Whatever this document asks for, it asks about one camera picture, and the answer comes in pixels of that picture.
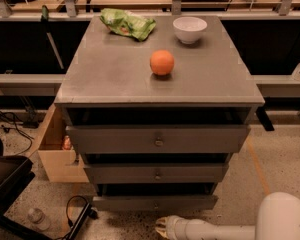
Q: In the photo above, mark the white bowl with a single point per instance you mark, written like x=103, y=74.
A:
x=189, y=30

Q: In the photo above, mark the wooden box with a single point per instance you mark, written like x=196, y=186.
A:
x=60, y=165

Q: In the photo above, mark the orange fruit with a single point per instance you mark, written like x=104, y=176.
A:
x=161, y=62

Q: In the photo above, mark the clear plastic bottle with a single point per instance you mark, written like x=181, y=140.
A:
x=38, y=219

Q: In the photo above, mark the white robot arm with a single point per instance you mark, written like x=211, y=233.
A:
x=278, y=219

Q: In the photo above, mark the grey bottom drawer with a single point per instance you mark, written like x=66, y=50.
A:
x=155, y=197

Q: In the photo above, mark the grey top drawer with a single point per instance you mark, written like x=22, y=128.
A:
x=146, y=140

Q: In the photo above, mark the small orange can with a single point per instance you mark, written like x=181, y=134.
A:
x=66, y=144

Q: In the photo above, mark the black power strip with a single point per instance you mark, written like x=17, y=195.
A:
x=87, y=212

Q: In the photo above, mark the grey middle drawer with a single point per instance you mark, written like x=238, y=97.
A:
x=155, y=173

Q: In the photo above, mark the green chip bag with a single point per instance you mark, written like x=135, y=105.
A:
x=126, y=23

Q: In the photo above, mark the grey drawer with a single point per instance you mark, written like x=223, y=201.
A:
x=155, y=197
x=155, y=173
x=146, y=140

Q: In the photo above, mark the grey drawer cabinet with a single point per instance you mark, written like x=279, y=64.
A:
x=110, y=83

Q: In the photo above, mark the black chair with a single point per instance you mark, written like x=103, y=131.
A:
x=15, y=175

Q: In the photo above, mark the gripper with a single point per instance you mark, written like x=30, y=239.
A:
x=175, y=227

